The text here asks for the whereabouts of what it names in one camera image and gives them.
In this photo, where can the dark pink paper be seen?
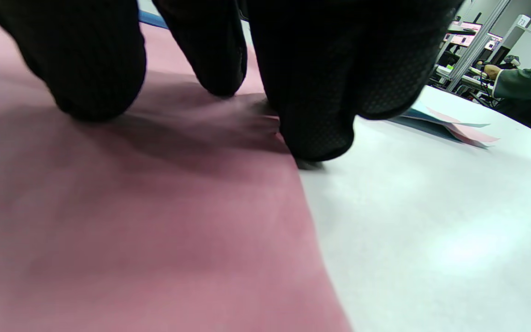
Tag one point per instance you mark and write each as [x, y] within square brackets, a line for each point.
[155, 230]

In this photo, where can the light blue paper stack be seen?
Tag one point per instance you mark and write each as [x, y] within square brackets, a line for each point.
[470, 134]

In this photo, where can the monitor with pink screen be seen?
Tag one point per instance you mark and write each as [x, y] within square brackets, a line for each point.
[466, 32]

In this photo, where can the white station sign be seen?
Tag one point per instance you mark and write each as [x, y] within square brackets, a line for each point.
[523, 20]

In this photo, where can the aluminium frame post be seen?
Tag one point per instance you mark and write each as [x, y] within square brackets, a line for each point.
[477, 44]

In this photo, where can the person's right hand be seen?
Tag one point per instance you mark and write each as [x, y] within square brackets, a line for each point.
[321, 69]

